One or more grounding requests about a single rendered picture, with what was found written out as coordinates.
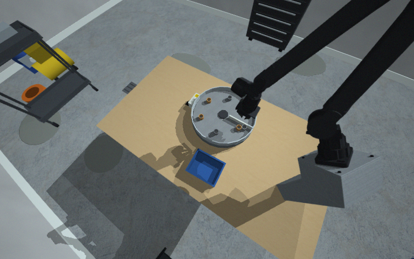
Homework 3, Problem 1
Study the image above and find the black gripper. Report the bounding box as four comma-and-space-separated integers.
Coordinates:
236, 99, 260, 119

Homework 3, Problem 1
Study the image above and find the blue crate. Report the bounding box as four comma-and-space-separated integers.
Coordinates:
186, 148, 226, 187

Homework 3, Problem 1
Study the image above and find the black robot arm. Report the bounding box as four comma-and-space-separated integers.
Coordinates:
231, 0, 414, 168

